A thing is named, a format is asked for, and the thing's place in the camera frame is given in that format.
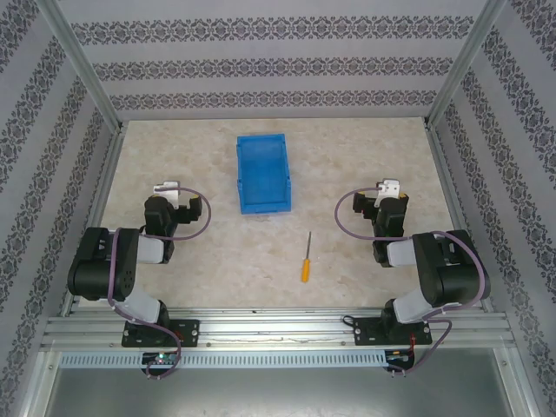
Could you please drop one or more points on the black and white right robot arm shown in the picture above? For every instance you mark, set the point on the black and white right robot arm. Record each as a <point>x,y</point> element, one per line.
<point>452,278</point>

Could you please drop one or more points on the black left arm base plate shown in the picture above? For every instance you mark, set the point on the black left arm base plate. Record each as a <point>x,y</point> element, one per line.
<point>189,332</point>

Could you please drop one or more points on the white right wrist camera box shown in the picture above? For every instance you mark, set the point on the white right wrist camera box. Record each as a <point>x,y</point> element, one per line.
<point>388,189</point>

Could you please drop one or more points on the aluminium mounting rail beam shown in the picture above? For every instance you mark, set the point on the aluminium mounting rail beam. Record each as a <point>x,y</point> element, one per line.
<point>278,330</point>

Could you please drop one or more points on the grey metal shelf sheet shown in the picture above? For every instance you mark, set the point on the grey metal shelf sheet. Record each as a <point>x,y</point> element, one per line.
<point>278,393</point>

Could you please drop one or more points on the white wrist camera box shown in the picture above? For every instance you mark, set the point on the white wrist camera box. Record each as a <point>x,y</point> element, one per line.
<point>388,189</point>
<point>167,189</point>

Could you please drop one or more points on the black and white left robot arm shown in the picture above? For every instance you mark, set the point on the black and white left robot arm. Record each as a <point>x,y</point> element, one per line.
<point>95,260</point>

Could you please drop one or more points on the small circuit board green light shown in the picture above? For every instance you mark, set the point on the small circuit board green light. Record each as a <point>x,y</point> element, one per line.
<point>160,357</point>

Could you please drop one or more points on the aluminium table side rail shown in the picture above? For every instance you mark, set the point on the aluminium table side rail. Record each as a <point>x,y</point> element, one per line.
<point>104,195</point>
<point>452,182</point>

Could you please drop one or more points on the blue plastic bin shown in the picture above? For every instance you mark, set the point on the blue plastic bin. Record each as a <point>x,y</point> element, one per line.
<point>262,174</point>

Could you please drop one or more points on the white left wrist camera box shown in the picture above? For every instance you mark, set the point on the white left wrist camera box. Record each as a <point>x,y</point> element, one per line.
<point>167,189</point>

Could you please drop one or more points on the aluminium frame post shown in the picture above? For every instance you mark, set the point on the aluminium frame post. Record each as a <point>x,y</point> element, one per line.
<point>469,61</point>
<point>82,65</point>

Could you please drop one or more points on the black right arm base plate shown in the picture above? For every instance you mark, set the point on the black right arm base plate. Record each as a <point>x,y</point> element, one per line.
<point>367,332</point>

